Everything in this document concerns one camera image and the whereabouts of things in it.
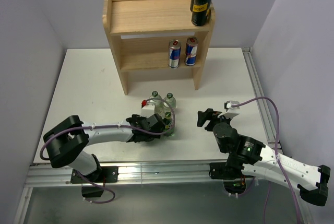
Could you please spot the wooden two-tier shelf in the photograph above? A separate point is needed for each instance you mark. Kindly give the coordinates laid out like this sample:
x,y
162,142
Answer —
x,y
138,33

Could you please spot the clear chang bottle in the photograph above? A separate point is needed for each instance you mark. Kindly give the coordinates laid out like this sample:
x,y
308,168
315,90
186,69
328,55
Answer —
x,y
156,99
170,103

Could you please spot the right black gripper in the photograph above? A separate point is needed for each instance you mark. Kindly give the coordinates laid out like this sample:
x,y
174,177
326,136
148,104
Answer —
x,y
209,114

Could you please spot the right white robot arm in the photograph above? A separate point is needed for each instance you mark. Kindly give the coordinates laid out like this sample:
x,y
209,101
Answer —
x,y
250,157

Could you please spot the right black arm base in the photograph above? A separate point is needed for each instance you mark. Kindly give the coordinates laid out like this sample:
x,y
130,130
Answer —
x,y
235,184

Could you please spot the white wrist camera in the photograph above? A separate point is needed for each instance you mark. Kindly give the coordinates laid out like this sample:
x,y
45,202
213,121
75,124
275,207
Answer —
x,y
231,107
147,108

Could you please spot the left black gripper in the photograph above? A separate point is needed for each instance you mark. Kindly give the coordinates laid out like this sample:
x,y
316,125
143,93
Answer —
x,y
139,118

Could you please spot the right clear Chang bottle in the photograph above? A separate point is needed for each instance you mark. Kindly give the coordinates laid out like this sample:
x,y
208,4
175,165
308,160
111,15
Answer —
x,y
170,103

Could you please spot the left clear Chang bottle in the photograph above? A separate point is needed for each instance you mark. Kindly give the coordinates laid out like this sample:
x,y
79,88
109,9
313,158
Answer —
x,y
156,99

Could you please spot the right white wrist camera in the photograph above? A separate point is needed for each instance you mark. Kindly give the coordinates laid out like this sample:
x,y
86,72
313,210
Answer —
x,y
231,107

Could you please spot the Red Bull can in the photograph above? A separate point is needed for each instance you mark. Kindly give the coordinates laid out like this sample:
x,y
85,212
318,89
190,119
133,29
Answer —
x,y
191,51
174,53

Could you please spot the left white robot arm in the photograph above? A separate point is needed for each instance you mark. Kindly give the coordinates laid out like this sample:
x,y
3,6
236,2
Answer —
x,y
64,144

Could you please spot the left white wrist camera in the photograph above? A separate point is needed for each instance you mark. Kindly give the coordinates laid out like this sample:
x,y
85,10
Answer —
x,y
147,108

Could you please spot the front black yellow can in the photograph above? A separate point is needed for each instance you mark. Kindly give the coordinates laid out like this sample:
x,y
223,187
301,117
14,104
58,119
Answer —
x,y
200,12

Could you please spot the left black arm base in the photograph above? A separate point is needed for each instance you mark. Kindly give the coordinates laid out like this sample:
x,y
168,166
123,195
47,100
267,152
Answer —
x,y
108,174

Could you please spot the green glass bottle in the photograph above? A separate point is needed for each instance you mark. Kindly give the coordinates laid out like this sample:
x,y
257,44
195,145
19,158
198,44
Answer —
x,y
168,121

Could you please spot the front aluminium rail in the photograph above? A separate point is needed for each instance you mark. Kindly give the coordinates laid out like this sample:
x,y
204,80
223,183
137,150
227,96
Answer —
x,y
43,175

